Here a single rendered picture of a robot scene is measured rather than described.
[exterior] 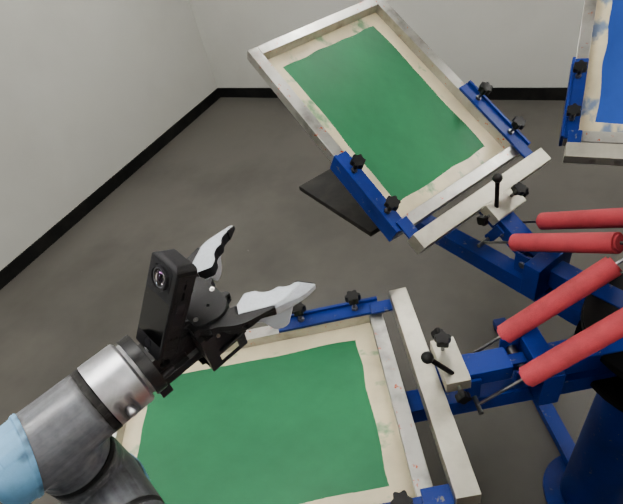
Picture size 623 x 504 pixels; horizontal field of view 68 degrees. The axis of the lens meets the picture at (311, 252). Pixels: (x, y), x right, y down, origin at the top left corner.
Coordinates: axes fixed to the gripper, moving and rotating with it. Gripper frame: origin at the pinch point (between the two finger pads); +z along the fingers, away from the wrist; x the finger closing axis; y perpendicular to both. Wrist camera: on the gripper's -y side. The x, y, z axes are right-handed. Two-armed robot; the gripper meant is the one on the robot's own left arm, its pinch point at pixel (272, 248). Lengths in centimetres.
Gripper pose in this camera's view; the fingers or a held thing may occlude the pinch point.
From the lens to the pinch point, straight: 57.0
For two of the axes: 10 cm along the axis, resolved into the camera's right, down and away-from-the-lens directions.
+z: 7.0, -5.7, 4.4
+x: 7.1, 4.7, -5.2
